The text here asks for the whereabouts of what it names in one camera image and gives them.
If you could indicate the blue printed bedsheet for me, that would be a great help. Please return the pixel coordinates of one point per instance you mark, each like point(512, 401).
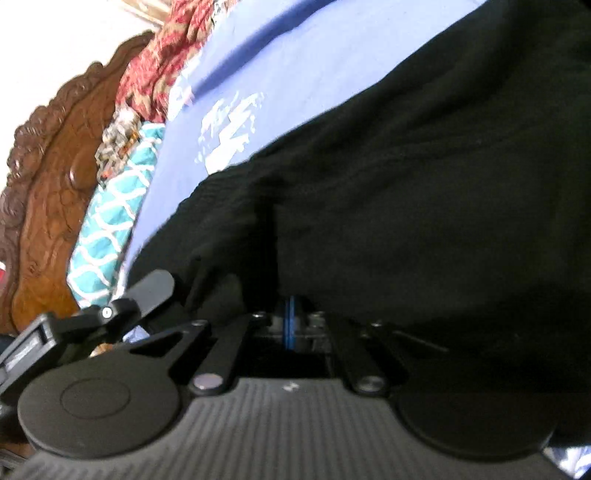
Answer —
point(277, 69)

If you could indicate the red floral blanket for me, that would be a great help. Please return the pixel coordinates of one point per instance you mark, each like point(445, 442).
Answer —
point(166, 50)

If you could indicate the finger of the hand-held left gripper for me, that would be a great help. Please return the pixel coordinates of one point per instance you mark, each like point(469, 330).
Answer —
point(152, 290)

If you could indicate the teal patterned pillow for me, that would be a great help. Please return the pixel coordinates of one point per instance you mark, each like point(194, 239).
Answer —
point(111, 207)

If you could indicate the black pants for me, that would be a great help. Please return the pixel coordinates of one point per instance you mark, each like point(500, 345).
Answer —
point(392, 184)

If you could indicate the crumpled floral cloth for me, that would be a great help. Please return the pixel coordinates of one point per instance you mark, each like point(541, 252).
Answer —
point(115, 143)

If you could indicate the carved wooden headboard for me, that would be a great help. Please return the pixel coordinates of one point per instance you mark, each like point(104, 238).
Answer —
point(51, 194)

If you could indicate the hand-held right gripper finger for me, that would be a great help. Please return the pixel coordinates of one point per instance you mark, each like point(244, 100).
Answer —
point(288, 325)
point(295, 325)

